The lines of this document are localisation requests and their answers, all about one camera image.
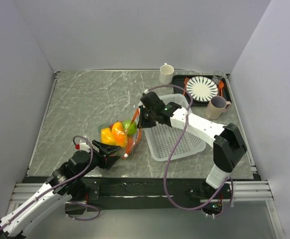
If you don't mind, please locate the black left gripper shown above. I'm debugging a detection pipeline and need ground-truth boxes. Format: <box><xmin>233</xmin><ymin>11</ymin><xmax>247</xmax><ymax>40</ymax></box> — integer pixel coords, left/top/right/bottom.
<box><xmin>76</xmin><ymin>139</ymin><xmax>121</xmax><ymax>179</ymax></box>

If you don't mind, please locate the white plastic perforated basket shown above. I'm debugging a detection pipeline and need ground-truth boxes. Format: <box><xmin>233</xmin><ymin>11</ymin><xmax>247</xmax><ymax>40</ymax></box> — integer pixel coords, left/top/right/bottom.
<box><xmin>144</xmin><ymin>94</ymin><xmax>206</xmax><ymax>162</ymax></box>

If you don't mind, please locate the clear glass cup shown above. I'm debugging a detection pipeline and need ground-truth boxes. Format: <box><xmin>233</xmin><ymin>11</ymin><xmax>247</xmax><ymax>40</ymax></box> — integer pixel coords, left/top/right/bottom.
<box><xmin>212</xmin><ymin>70</ymin><xmax>224</xmax><ymax>85</ymax></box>

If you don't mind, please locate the black white striped plate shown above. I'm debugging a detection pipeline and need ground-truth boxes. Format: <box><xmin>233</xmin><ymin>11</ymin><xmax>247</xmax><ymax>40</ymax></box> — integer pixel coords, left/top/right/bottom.
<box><xmin>186</xmin><ymin>76</ymin><xmax>218</xmax><ymax>102</ymax></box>

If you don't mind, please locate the yellow bell pepper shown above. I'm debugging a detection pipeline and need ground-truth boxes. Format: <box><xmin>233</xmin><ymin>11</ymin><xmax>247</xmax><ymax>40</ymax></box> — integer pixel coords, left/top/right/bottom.
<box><xmin>101</xmin><ymin>127</ymin><xmax>116</xmax><ymax>145</ymax></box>

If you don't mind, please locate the peach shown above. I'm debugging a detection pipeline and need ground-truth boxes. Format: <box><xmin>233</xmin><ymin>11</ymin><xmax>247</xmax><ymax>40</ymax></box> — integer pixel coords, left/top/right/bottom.
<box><xmin>126</xmin><ymin>137</ymin><xmax>135</xmax><ymax>151</ymax></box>

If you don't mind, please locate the orange plastic spoon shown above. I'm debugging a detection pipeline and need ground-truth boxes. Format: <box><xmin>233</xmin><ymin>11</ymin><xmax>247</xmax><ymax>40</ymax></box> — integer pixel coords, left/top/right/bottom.
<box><xmin>218</xmin><ymin>81</ymin><xmax>224</xmax><ymax>97</ymax></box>

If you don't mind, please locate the green apple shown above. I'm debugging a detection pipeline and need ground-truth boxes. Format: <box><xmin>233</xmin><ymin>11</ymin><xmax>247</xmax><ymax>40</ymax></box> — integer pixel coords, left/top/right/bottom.
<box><xmin>122</xmin><ymin>120</ymin><xmax>137</xmax><ymax>136</ymax></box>

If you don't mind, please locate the orange yellow mango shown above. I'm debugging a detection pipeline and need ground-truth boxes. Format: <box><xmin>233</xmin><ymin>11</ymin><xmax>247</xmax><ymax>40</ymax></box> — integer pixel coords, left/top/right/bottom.
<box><xmin>112</xmin><ymin>121</ymin><xmax>128</xmax><ymax>148</ymax></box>

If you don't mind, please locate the clear zip bag orange zipper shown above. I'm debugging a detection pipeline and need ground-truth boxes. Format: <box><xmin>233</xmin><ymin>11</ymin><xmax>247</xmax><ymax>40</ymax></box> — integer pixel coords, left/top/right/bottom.
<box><xmin>98</xmin><ymin>109</ymin><xmax>142</xmax><ymax>159</ymax></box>

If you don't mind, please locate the black rectangular tray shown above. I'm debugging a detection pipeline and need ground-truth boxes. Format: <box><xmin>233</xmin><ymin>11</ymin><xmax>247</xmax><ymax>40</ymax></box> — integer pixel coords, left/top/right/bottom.
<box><xmin>172</xmin><ymin>75</ymin><xmax>232</xmax><ymax>107</ymax></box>

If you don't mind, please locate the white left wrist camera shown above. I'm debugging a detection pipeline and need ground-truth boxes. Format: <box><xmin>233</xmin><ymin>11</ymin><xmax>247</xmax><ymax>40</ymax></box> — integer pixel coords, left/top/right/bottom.
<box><xmin>75</xmin><ymin>143</ymin><xmax>90</xmax><ymax>152</ymax></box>

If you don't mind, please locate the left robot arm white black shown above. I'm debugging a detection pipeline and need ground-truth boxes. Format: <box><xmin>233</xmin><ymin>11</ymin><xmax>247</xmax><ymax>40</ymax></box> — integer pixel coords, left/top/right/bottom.
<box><xmin>0</xmin><ymin>140</ymin><xmax>122</xmax><ymax>239</ymax></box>

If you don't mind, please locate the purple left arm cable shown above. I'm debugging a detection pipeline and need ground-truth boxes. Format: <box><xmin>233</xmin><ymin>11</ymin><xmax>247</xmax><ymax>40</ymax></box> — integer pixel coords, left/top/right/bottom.
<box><xmin>0</xmin><ymin>135</ymin><xmax>101</xmax><ymax>239</ymax></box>

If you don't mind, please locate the orange plastic fork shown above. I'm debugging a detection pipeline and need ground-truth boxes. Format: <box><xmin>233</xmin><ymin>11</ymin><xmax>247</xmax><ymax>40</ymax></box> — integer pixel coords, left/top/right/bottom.
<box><xmin>183</xmin><ymin>77</ymin><xmax>189</xmax><ymax>96</ymax></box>

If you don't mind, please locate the white ceramic mug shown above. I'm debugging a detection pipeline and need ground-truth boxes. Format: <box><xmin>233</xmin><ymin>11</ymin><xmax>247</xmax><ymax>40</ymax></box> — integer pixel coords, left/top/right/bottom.
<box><xmin>159</xmin><ymin>63</ymin><xmax>174</xmax><ymax>85</ymax></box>

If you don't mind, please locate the beige mug purple inside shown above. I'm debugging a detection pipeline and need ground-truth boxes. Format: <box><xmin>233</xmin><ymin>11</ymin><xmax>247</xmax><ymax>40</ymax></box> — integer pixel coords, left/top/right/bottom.
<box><xmin>205</xmin><ymin>96</ymin><xmax>231</xmax><ymax>120</ymax></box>

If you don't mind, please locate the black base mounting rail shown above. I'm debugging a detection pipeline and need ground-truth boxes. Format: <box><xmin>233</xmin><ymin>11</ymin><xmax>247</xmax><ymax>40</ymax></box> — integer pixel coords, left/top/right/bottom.
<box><xmin>70</xmin><ymin>177</ymin><xmax>232</xmax><ymax>211</ymax></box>

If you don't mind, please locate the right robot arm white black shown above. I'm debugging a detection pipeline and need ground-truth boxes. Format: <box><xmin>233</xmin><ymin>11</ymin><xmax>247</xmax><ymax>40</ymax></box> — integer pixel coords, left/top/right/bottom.
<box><xmin>138</xmin><ymin>91</ymin><xmax>247</xmax><ymax>198</ymax></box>

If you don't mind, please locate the aluminium extrusion frame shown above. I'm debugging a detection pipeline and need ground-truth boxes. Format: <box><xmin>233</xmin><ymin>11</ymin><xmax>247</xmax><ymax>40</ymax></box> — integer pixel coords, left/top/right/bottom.
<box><xmin>0</xmin><ymin>71</ymin><xmax>275</xmax><ymax>239</ymax></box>

